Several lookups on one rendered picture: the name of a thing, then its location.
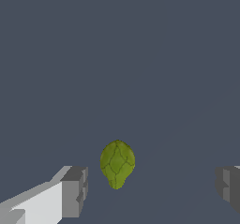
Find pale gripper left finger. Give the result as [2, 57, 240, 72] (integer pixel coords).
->
[0, 165, 89, 224]

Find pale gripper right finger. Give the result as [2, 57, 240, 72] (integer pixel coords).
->
[214, 165, 240, 216]

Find green artichoke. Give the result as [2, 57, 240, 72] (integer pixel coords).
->
[99, 139, 137, 190]

